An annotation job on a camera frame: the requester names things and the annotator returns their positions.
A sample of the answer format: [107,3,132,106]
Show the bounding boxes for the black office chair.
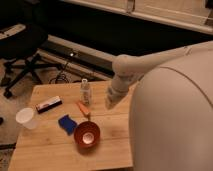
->
[0,23,62,98]

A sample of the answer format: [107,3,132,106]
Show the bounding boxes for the wooden table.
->
[9,81,132,171]

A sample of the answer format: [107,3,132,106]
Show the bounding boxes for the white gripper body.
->
[105,87,126,109]

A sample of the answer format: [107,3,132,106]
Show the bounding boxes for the blue sponge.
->
[58,115,77,135]

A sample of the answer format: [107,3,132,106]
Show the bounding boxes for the orange carrot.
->
[77,101,90,117]

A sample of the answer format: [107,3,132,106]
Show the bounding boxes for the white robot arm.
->
[106,40,213,171]

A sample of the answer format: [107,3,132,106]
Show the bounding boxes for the black cable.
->
[49,51,76,85]

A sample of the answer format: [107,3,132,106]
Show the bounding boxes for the brown bowl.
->
[74,121,100,148]

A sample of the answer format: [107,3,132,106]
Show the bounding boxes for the clear plastic bottle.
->
[80,78,91,105]

